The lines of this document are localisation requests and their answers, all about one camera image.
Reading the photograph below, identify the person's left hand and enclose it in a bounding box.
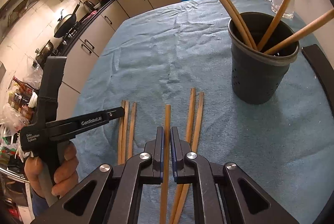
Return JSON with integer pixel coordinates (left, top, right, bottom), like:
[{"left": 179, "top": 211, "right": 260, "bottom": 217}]
[{"left": 24, "top": 142, "right": 79, "bottom": 198}]

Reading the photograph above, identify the white plastic bag on counter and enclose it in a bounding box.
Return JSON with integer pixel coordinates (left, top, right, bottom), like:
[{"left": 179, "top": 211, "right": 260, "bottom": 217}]
[{"left": 1, "top": 104, "right": 29, "bottom": 134}]

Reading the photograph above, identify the dark sauce bottle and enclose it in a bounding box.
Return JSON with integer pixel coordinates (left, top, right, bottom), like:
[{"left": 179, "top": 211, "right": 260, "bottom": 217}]
[{"left": 13, "top": 77, "right": 34, "bottom": 99}]

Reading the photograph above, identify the clear plastic bag on counter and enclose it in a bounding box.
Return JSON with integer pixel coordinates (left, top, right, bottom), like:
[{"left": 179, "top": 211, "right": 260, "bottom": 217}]
[{"left": 23, "top": 59, "right": 44, "bottom": 90}]

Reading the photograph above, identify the steel cooking pot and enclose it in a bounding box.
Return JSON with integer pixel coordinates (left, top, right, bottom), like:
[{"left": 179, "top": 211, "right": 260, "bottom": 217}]
[{"left": 34, "top": 40, "right": 54, "bottom": 68}]

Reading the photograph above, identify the gas stove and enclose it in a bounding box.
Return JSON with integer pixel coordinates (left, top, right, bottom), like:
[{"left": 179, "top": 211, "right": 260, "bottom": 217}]
[{"left": 52, "top": 27, "right": 78, "bottom": 56}]

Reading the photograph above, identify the black wok with lid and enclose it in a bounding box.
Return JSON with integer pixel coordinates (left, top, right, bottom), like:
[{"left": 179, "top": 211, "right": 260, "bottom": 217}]
[{"left": 54, "top": 1, "right": 81, "bottom": 39}]

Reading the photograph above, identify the range hood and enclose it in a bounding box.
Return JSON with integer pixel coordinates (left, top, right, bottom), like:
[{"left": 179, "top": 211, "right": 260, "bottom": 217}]
[{"left": 1, "top": 0, "right": 39, "bottom": 33}]

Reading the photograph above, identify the metal kettle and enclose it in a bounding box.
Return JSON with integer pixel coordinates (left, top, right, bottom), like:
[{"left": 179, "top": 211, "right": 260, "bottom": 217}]
[{"left": 83, "top": 0, "right": 95, "bottom": 13}]

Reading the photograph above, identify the blue towel table cover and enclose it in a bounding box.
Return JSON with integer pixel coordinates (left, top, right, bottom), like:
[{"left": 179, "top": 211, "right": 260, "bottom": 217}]
[{"left": 74, "top": 0, "right": 333, "bottom": 223}]

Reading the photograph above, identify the black smartphone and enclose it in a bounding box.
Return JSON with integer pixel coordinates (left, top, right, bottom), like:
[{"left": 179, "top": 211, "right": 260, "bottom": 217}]
[{"left": 302, "top": 44, "right": 334, "bottom": 113}]

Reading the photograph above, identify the dark utensil holder cup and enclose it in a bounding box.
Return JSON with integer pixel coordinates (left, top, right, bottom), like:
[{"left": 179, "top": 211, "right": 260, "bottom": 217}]
[{"left": 228, "top": 12, "right": 300, "bottom": 105}]

